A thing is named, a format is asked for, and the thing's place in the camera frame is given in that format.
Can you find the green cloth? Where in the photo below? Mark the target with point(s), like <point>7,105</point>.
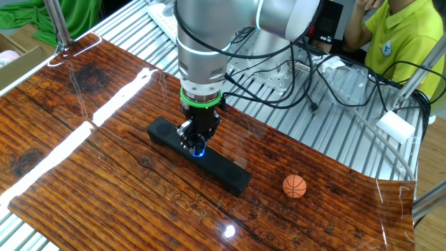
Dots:
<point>80,17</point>

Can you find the person in yellow shirt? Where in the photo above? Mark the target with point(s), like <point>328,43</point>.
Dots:
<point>404,42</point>

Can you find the black speaker bar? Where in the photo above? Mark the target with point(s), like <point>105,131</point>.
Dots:
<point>226,172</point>

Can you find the black red LED display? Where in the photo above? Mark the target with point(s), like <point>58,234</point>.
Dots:
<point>331,24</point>

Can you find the small orange basketball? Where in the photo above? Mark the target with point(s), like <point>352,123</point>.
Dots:
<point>294,186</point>

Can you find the white power adapter box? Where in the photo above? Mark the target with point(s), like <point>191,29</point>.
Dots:
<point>395,127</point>

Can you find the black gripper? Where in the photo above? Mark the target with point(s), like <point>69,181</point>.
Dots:
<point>201,118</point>

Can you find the aluminium frame post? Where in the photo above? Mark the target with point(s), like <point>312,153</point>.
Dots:
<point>432,200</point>
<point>420,71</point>
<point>57,24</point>

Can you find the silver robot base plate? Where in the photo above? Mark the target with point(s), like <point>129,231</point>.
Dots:
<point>275,82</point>

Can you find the white power strip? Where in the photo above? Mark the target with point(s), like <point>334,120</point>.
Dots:
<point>160,17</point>

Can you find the silver cylindrical connector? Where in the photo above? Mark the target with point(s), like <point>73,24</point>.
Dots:
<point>304,66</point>

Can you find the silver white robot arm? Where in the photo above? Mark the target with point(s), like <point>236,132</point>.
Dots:
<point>205,35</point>

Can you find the pink soft item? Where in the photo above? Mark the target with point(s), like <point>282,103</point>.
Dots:
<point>8,57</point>

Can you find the glossy wood-print table mat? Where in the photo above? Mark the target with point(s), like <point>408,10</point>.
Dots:
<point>139,209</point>

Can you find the clear plastic bag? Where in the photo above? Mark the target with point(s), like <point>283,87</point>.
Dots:
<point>348,83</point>

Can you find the brown cardboard box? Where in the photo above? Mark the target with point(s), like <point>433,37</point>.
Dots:
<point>24,66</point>

